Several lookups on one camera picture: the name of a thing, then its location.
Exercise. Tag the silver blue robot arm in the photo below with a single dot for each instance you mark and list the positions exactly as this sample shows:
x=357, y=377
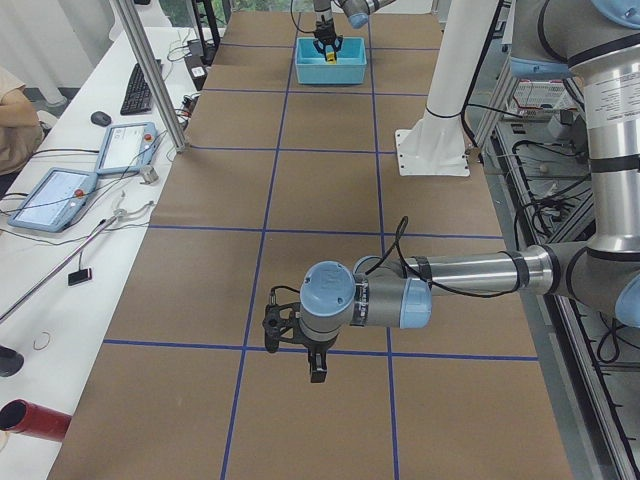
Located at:
x=357, y=13
x=596, y=41

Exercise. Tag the seated person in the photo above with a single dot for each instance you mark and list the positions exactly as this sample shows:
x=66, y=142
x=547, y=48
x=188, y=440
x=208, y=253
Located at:
x=21, y=131

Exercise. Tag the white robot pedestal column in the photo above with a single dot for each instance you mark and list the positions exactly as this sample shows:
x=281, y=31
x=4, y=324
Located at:
x=435, y=146

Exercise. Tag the near teach pendant tablet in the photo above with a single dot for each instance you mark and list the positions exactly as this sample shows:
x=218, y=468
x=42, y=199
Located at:
x=55, y=200

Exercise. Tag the teach pendant tablet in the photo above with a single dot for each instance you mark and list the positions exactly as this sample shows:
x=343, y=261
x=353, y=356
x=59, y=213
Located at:
x=55, y=200
x=126, y=148

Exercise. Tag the light blue plastic bin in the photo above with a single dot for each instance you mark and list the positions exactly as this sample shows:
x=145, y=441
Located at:
x=348, y=68

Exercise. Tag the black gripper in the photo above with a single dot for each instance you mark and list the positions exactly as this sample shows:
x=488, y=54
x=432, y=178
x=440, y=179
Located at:
x=314, y=345
x=323, y=23

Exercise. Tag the red cylinder bottle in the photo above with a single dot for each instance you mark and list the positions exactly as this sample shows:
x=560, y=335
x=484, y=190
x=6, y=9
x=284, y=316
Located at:
x=22, y=417

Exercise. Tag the far teach pendant tablet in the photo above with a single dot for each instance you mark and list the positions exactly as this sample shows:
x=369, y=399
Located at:
x=126, y=148

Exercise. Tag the black keyboard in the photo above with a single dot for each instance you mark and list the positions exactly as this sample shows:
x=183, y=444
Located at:
x=138, y=95

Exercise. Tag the black computer mouse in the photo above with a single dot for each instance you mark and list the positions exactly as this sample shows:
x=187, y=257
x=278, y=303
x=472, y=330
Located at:
x=100, y=118

